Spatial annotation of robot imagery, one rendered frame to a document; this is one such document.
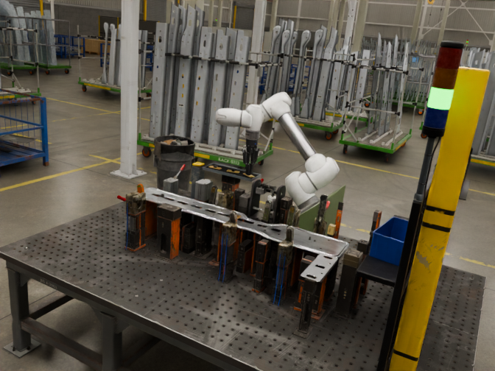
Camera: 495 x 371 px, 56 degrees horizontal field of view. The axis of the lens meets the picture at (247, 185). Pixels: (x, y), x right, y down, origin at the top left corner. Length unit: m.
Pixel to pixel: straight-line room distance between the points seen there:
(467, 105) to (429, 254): 0.56
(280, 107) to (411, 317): 1.92
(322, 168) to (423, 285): 1.54
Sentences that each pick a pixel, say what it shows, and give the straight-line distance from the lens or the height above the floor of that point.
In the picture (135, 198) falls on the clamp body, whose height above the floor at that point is 1.05.
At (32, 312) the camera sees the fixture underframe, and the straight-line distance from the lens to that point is 3.38.
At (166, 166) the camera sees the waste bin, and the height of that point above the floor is 0.44.
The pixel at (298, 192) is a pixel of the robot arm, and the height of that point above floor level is 1.01.
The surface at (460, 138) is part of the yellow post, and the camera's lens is 1.77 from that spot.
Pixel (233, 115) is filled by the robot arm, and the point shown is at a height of 1.55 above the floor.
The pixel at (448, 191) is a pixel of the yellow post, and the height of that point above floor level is 1.58.
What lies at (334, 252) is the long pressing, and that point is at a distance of 2.51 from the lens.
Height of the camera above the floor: 2.06
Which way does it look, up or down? 18 degrees down
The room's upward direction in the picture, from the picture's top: 5 degrees clockwise
